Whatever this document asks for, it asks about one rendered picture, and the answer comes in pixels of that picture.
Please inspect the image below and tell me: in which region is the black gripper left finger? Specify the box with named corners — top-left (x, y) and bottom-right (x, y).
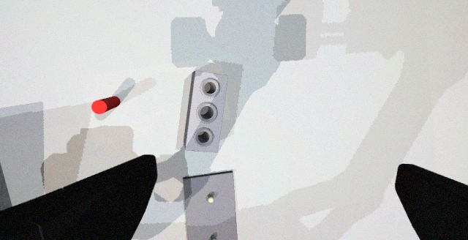
top-left (0, 154), bottom-right (158, 240)

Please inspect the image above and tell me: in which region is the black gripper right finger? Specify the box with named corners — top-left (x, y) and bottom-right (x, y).
top-left (395, 164), bottom-right (468, 240)

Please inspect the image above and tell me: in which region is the red peg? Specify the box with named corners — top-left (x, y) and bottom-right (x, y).
top-left (91, 97), bottom-right (120, 114)

